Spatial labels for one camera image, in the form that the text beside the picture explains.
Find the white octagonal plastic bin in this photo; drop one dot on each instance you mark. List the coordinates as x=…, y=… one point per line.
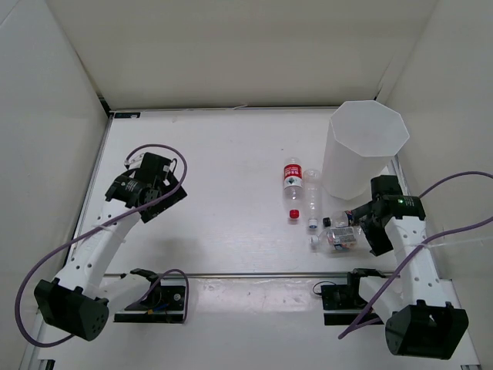
x=362, y=139

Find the clear crushed plastic bottle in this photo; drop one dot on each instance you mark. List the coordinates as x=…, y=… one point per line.
x=312, y=198

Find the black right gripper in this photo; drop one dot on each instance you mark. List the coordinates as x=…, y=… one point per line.
x=380, y=243

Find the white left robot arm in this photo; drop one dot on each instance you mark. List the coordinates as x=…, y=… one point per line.
x=75, y=301

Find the white cap labelled bottle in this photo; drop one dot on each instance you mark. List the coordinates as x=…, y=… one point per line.
x=336, y=239

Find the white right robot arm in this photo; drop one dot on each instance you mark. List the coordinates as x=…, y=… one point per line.
x=419, y=319

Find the red label plastic bottle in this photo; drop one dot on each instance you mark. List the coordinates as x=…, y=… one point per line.
x=292, y=188

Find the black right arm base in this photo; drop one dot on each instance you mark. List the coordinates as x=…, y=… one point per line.
x=341, y=301

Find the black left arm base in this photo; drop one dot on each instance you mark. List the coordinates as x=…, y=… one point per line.
x=166, y=303

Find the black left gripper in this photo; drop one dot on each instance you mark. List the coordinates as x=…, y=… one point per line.
x=177, y=194

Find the aluminium table rail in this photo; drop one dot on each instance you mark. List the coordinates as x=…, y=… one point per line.
x=267, y=275

